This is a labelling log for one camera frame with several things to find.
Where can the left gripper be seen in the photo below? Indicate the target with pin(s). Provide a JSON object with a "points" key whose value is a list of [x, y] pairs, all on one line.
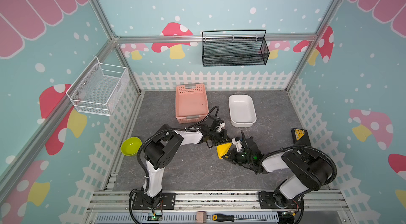
{"points": [[224, 137]]}

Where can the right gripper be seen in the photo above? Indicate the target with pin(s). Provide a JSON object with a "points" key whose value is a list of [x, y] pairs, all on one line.
{"points": [[240, 152]]}

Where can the yellow paper napkin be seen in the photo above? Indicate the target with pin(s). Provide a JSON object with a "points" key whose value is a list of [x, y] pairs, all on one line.
{"points": [[223, 149]]}

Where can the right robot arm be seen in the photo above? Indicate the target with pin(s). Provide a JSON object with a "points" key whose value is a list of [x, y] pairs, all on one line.
{"points": [[311, 169]]}

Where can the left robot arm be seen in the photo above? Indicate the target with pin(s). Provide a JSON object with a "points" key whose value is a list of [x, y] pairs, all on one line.
{"points": [[159, 150]]}

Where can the white plastic bin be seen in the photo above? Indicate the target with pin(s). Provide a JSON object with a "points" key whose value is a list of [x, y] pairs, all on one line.
{"points": [[242, 111]]}

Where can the pink plastic basket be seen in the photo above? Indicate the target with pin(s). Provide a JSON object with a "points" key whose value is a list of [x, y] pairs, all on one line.
{"points": [[191, 103]]}

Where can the black box yellow label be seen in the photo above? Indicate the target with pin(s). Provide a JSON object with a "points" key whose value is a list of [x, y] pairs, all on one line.
{"points": [[300, 137]]}

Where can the yellow black screwdriver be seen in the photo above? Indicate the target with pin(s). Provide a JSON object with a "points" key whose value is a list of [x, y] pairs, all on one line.
{"points": [[219, 217]]}

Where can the green plastic bowl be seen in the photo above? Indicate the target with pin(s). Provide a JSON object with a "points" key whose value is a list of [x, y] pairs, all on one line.
{"points": [[131, 146]]}

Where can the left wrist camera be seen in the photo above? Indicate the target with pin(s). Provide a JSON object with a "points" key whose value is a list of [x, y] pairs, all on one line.
{"points": [[220, 126]]}

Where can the black wire mesh basket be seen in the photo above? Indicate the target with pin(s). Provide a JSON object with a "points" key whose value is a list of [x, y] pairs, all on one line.
{"points": [[228, 48]]}

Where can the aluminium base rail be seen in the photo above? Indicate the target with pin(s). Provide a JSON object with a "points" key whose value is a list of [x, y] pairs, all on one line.
{"points": [[193, 207]]}

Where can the white wire mesh basket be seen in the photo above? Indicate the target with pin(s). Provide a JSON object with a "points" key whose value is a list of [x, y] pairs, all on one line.
{"points": [[99, 88]]}

